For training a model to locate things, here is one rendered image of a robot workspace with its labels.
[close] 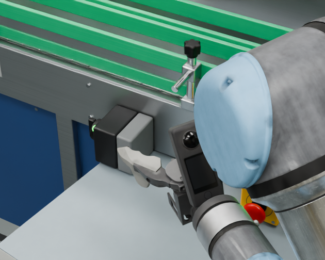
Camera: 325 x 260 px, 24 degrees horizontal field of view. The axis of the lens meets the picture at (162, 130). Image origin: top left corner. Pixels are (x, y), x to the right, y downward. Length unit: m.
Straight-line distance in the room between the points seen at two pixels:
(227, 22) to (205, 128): 0.68
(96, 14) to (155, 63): 0.18
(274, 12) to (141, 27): 0.28
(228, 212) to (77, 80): 0.52
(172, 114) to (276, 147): 0.65
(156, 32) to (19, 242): 0.44
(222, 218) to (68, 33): 0.54
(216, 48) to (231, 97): 0.64
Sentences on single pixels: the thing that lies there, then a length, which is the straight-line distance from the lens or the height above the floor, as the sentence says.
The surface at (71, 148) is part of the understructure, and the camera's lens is 1.54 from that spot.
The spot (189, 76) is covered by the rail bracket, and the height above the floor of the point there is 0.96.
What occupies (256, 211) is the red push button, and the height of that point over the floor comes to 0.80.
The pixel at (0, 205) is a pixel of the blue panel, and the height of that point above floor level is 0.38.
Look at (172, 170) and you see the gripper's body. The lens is 1.07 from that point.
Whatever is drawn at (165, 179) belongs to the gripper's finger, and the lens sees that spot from 1.06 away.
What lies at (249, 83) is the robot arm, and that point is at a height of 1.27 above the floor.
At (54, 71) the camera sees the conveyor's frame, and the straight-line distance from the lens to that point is 1.43.
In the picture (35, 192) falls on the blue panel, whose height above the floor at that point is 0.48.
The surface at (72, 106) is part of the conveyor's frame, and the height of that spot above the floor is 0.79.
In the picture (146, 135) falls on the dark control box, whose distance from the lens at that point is 1.35.
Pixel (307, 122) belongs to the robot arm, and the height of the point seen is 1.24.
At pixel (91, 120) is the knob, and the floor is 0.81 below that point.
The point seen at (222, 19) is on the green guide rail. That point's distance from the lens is 1.41.
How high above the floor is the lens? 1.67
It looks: 39 degrees down
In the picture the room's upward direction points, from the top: straight up
